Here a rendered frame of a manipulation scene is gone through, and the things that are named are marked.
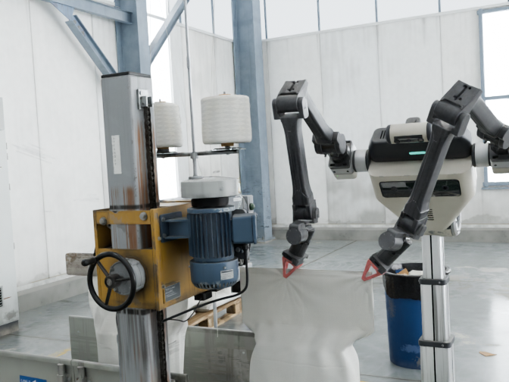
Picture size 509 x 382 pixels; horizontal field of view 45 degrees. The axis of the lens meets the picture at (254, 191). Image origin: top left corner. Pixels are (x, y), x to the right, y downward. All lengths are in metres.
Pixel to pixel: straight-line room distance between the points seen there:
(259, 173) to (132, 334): 8.95
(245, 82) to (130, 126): 9.13
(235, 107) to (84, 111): 5.81
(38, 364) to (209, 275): 1.05
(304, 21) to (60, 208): 5.65
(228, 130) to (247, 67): 9.06
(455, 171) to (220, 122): 0.89
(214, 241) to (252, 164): 9.05
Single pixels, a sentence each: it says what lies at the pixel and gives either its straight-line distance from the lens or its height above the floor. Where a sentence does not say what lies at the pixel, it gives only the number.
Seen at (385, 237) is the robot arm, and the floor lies 1.21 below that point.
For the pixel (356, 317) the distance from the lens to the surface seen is 2.11.
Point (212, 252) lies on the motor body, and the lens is 1.85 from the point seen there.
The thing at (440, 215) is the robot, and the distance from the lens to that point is 2.47.
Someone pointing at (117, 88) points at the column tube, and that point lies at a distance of 1.94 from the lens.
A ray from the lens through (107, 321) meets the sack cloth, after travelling 2.58.
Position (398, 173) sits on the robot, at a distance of 2.35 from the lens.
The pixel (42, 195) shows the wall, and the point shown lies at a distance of 7.14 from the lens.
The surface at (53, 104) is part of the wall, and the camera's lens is 7.34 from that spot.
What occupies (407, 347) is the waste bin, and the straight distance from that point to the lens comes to 4.36.
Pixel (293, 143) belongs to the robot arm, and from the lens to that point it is 2.00.
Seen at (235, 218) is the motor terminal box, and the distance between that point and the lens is 1.85.
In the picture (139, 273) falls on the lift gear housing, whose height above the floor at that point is 1.15.
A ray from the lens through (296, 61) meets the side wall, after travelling 10.88.
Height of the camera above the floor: 1.47
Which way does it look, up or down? 3 degrees down
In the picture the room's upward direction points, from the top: 3 degrees counter-clockwise
